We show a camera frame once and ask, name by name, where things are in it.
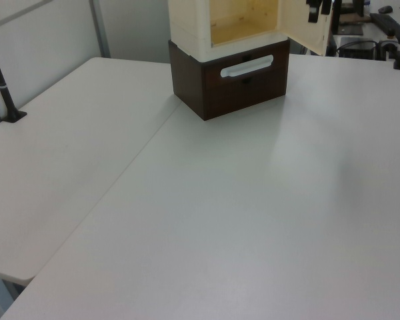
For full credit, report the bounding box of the orange pencil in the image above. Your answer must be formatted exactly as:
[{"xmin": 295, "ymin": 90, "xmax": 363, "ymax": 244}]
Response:
[{"xmin": 279, "ymin": 0, "xmax": 335, "ymax": 57}]

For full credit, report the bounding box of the black keyboard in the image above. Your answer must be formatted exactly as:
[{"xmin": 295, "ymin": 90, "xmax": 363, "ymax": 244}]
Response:
[{"xmin": 369, "ymin": 12, "xmax": 400, "ymax": 36}]

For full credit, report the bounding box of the clear plastic tray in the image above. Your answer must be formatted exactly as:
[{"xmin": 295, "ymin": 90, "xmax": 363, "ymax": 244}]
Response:
[{"xmin": 219, "ymin": 53, "xmax": 275, "ymax": 79}]

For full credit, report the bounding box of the dark brown drawer box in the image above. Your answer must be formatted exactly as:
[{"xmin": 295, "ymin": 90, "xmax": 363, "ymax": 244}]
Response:
[{"xmin": 167, "ymin": 39, "xmax": 291, "ymax": 122}]

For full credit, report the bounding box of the grey metal partition post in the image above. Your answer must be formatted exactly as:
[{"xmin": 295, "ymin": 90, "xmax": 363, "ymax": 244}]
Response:
[{"xmin": 90, "ymin": 0, "xmax": 112, "ymax": 59}]

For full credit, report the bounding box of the black camera stand with cable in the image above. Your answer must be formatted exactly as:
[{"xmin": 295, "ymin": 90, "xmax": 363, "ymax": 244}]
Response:
[{"xmin": 0, "ymin": 29, "xmax": 29, "ymax": 124}]

